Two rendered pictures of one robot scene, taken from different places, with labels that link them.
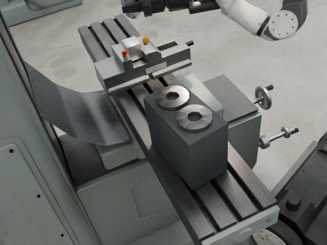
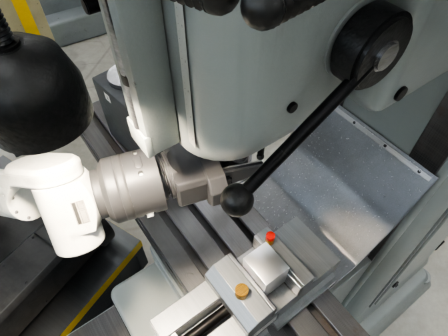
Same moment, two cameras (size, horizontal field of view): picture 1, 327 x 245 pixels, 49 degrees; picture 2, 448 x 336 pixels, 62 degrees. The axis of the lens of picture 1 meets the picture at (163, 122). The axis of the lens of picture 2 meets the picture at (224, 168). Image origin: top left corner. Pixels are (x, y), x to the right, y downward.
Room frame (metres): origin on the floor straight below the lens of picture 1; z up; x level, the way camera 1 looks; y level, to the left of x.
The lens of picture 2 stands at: (1.36, -0.08, 1.64)
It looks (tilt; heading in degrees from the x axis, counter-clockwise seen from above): 51 degrees down; 163
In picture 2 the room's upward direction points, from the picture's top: straight up
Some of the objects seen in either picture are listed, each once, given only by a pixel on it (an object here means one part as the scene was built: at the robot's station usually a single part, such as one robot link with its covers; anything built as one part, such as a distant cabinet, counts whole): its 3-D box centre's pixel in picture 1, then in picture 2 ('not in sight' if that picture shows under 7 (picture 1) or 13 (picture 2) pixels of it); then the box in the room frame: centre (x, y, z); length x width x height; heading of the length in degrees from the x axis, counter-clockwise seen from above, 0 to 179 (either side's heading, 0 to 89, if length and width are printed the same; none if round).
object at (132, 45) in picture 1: (132, 48); (264, 269); (1.13, 0.07, 1.02); 0.06 x 0.05 x 0.06; 19
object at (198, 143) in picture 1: (185, 132); (147, 117); (0.69, -0.06, 1.01); 0.22 x 0.12 x 0.20; 26
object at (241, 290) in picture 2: (145, 40); (241, 291); (1.16, 0.02, 1.03); 0.02 x 0.02 x 0.02
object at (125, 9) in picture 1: (132, 8); not in sight; (1.01, 0.04, 1.23); 0.06 x 0.02 x 0.03; 92
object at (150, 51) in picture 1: (147, 48); (239, 293); (1.15, 0.02, 1.00); 0.12 x 0.06 x 0.04; 19
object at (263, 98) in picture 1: (256, 100); not in sight; (1.20, -0.43, 0.61); 0.16 x 0.12 x 0.12; 108
